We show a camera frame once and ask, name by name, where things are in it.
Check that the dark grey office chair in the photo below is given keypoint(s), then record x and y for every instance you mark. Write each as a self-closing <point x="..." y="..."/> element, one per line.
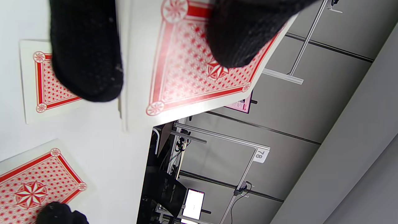
<point x="161" y="193"/>

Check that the aluminium frame post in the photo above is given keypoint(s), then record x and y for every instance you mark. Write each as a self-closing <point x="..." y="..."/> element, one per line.
<point x="189" y="137"/>
<point x="283" y="76"/>
<point x="224" y="135"/>

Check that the black clamped camera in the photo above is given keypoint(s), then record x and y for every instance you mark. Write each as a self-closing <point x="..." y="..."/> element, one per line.
<point x="242" y="188"/>

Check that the pile of dealt red cards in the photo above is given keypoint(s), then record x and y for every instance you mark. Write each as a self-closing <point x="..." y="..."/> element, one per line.
<point x="49" y="90"/>
<point x="31" y="174"/>

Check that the bright white screen monitor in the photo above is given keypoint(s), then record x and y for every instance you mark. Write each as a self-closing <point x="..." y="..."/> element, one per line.
<point x="193" y="203"/>

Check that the aluminium frame beam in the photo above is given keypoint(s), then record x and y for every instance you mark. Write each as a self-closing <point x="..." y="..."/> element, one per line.
<point x="241" y="183"/>
<point x="307" y="37"/>

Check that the person's left hand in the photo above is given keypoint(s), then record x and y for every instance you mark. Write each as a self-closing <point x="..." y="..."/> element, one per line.
<point x="87" y="46"/>

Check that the person's right hand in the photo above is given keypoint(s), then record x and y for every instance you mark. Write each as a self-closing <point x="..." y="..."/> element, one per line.
<point x="59" y="216"/>

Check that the black framed monitor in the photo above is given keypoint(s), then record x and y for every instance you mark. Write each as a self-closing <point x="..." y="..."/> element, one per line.
<point x="241" y="105"/>

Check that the white number tag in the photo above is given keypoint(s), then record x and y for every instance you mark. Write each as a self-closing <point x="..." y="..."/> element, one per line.
<point x="260" y="156"/>

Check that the deck of red-backed cards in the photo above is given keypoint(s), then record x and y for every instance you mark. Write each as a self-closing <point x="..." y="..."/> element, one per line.
<point x="186" y="62"/>

